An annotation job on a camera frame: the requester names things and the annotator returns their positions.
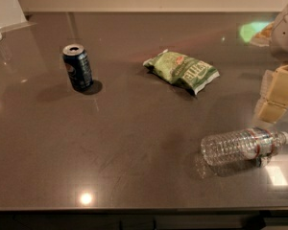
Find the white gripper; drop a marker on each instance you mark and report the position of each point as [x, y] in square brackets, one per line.
[286, 35]

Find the clear plastic water bottle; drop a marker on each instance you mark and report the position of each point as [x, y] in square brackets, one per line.
[246, 144]

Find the green jalapeno chip bag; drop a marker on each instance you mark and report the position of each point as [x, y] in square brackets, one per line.
[182, 71]

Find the dark blue soda can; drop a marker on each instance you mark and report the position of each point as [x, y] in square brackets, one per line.
[78, 67]

